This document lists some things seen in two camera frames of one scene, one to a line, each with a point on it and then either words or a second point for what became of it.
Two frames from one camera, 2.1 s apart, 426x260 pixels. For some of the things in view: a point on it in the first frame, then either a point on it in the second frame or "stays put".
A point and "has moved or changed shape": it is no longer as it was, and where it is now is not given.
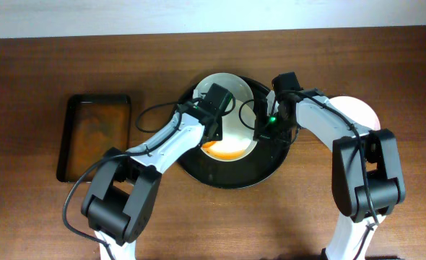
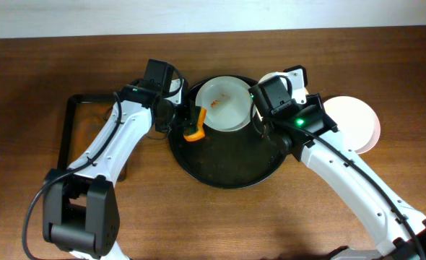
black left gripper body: (214, 131) -> (190, 118)
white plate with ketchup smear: (237, 141) -> (271, 76)
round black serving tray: (262, 161) stays put
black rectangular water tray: (90, 126) stays put
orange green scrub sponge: (206, 146) has moved or changed shape
